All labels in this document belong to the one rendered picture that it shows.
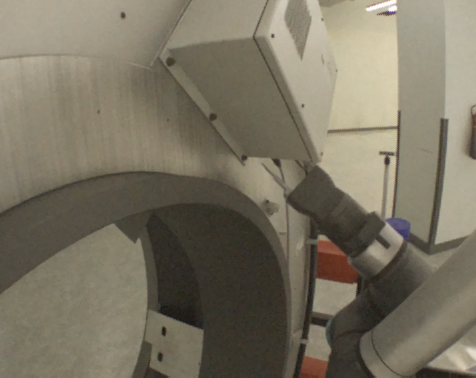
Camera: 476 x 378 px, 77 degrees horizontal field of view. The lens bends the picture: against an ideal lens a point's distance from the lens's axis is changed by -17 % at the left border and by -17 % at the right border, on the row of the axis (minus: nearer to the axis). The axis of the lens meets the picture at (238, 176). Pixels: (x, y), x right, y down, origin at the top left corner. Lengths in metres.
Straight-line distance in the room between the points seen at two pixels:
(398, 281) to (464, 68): 2.92
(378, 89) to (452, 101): 7.85
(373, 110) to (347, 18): 2.86
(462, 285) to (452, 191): 3.07
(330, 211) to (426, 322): 0.23
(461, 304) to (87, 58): 0.45
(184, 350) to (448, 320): 0.70
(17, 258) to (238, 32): 0.27
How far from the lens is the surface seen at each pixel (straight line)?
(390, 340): 0.47
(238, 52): 0.35
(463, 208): 3.68
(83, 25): 0.32
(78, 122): 0.31
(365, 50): 10.80
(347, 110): 10.48
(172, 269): 1.01
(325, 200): 0.55
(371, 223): 0.49
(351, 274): 1.43
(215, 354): 0.88
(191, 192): 0.35
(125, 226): 0.79
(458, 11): 3.36
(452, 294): 0.42
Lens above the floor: 1.64
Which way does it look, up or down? 16 degrees down
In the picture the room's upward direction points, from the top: 3 degrees counter-clockwise
